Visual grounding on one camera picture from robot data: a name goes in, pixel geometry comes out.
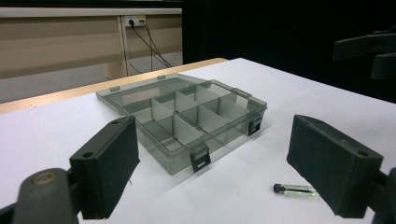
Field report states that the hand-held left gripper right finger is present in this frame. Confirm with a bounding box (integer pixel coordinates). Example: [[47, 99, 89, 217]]
[[286, 114, 385, 219]]

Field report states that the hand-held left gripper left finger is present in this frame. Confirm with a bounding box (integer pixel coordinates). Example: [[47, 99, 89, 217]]
[[68, 115, 141, 220]]

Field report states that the small glass vial black cap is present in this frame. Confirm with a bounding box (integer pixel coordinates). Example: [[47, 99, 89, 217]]
[[273, 183, 320, 199]]

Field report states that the transparent grey compartment organizer box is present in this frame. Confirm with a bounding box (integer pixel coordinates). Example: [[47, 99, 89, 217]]
[[94, 72, 269, 176]]

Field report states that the black curtain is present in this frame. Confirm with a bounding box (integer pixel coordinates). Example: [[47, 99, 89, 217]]
[[181, 0, 396, 105]]

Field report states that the black power cable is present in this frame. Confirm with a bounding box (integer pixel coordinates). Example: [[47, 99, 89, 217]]
[[139, 19, 173, 69], [128, 19, 172, 69]]

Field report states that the white wall power socket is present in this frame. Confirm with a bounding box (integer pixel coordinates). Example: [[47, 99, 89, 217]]
[[123, 15, 147, 28]]

